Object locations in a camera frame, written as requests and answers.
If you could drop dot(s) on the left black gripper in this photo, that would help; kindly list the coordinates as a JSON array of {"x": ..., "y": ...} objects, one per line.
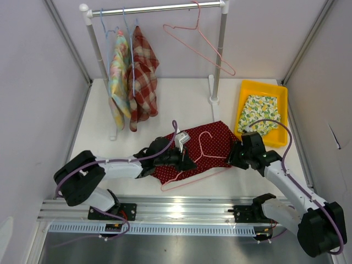
[{"x": 184, "y": 161}]

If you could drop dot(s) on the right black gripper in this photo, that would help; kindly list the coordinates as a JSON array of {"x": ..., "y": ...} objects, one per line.
[{"x": 233, "y": 160}]

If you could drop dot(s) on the red polka dot skirt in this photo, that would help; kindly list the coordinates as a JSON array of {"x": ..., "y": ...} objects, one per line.
[{"x": 209, "y": 147}]

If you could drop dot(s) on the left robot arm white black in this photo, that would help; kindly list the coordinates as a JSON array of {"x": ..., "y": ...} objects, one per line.
[{"x": 78, "y": 180}]

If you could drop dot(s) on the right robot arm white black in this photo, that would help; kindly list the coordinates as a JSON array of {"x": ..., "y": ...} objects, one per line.
[{"x": 318, "y": 225}]

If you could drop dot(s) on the yellow plastic tray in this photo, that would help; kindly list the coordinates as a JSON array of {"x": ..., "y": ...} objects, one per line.
[{"x": 277, "y": 137}]

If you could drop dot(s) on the lemon print cloth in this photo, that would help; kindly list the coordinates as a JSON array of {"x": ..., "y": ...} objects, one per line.
[{"x": 257, "y": 108}]

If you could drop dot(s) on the red plaid garment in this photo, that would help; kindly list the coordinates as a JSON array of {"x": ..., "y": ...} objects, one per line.
[{"x": 142, "y": 81}]

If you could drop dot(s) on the pastel floral garment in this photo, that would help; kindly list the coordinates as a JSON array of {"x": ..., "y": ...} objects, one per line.
[{"x": 118, "y": 81}]

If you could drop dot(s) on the clothes rack metal white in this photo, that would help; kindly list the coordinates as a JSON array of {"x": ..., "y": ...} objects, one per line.
[{"x": 191, "y": 101}]

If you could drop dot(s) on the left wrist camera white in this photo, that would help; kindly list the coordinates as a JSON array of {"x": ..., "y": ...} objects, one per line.
[{"x": 180, "y": 139}]

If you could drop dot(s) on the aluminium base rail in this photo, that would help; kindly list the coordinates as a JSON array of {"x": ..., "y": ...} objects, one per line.
[{"x": 174, "y": 210}]

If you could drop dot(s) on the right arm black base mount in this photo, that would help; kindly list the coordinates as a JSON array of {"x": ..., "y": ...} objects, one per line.
[{"x": 249, "y": 214}]

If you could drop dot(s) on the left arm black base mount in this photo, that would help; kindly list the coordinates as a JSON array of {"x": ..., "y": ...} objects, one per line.
[{"x": 125, "y": 210}]

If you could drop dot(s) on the blue wire hanger right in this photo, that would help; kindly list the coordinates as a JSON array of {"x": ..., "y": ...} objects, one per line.
[{"x": 130, "y": 35}]

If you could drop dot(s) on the blue wire hanger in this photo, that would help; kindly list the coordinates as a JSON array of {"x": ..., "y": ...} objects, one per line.
[
  {"x": 110, "y": 37},
  {"x": 130, "y": 35}
]

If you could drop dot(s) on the white slotted cable duct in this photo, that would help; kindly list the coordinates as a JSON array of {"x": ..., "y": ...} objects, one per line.
[{"x": 156, "y": 229}]

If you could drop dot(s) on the blue wire hanger left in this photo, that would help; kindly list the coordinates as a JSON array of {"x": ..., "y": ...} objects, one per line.
[{"x": 110, "y": 37}]

